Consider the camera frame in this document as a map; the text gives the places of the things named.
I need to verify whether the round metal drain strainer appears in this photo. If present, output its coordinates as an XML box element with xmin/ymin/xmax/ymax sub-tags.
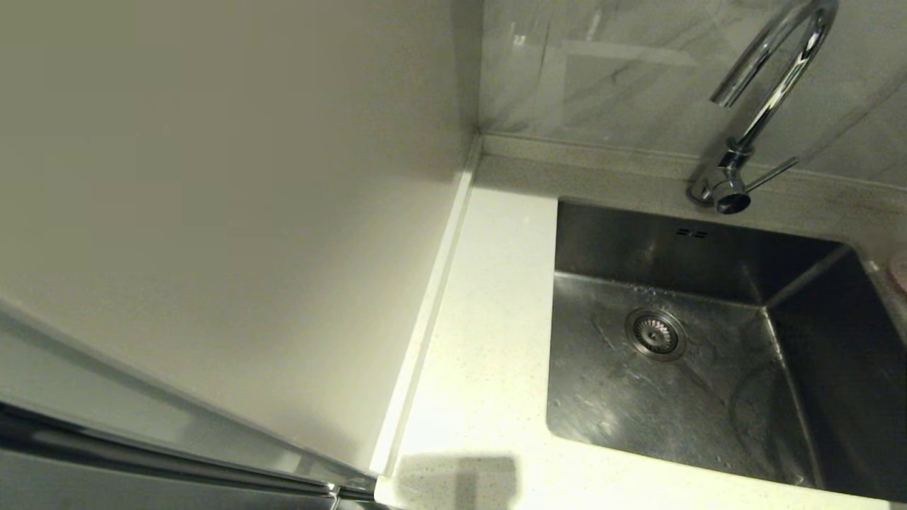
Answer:
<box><xmin>624</xmin><ymin>307</ymin><xmax>687</xmax><ymax>363</ymax></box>

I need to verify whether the tall white cabinet panel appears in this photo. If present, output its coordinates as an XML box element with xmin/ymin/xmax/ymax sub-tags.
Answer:
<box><xmin>0</xmin><ymin>0</ymin><xmax>484</xmax><ymax>474</ymax></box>

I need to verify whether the chrome gooseneck faucet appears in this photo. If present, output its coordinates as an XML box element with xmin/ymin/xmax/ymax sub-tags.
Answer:
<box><xmin>686</xmin><ymin>0</ymin><xmax>841</xmax><ymax>216</ymax></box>

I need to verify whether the stainless steel sink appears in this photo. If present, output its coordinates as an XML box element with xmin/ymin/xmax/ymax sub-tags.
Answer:
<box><xmin>545</xmin><ymin>198</ymin><xmax>907</xmax><ymax>504</ymax></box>

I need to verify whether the white counter edge strip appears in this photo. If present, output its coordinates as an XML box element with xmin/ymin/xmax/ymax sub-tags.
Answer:
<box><xmin>368</xmin><ymin>134</ymin><xmax>485</xmax><ymax>477</ymax></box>

